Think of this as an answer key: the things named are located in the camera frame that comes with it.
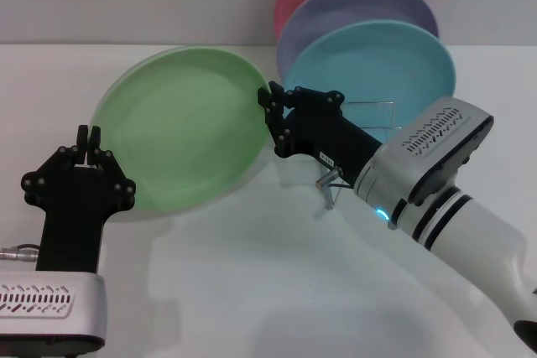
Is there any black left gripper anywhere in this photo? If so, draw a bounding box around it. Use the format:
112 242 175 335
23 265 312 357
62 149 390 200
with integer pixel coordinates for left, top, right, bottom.
20 124 138 274

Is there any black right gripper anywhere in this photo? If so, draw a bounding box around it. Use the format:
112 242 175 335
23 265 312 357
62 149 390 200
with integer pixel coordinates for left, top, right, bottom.
256 80 385 185

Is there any green plate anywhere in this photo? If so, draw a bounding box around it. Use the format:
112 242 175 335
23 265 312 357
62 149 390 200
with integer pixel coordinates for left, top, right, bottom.
95 46 270 211

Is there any teal blue plate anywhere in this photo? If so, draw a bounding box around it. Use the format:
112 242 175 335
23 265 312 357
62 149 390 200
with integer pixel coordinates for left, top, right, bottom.
283 19 457 144

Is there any purple plate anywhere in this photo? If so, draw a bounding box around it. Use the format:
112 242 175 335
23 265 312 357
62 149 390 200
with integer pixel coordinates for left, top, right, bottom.
276 0 441 79

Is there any chrome wire plate rack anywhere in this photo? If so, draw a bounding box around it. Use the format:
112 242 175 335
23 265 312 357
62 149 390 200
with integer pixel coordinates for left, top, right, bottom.
318 100 404 211

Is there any silver left cable connector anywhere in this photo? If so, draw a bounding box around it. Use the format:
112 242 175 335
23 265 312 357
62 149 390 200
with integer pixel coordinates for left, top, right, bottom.
0 241 42 263

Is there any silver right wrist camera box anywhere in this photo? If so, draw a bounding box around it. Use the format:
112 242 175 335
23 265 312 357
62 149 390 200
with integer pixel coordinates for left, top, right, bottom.
374 96 495 207

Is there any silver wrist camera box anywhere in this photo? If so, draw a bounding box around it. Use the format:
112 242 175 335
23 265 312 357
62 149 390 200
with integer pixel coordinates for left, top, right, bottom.
0 271 109 354
374 96 495 207

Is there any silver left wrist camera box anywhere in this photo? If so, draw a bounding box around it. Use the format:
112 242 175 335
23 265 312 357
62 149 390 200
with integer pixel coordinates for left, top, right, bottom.
0 271 109 354

